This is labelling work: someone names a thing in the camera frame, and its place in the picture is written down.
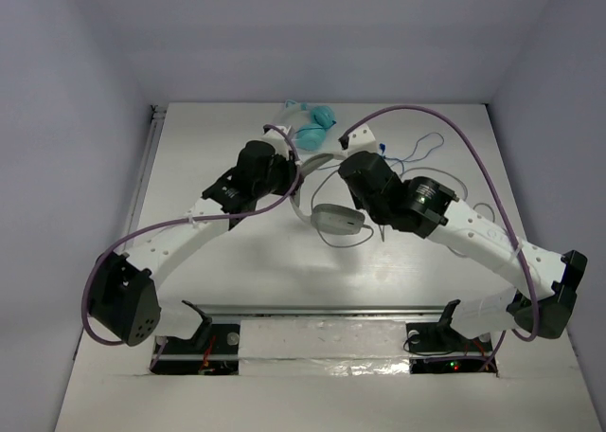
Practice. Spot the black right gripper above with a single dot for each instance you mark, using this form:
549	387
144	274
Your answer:
358	202

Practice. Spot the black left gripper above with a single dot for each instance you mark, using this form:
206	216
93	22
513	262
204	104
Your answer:
288	168

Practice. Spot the white grey over-ear headphones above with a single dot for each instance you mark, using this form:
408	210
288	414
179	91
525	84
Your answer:
329	218

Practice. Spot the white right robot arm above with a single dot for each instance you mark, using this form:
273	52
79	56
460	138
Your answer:
543	284

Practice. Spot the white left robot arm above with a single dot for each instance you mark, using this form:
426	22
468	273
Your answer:
121	291

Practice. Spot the teal cat-ear headphones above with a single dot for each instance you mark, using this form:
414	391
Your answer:
312	134

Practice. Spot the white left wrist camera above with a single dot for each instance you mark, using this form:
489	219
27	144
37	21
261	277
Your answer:
280	138

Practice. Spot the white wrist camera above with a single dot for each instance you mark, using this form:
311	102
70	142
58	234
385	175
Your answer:
280	138
361	139

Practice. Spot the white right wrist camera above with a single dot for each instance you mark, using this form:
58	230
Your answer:
361	139

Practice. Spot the blue wired earbuds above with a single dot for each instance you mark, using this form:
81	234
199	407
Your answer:
420	150

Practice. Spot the aluminium side rail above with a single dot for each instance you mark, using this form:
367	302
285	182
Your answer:
158	116

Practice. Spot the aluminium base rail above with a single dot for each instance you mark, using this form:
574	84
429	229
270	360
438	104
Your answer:
234	312

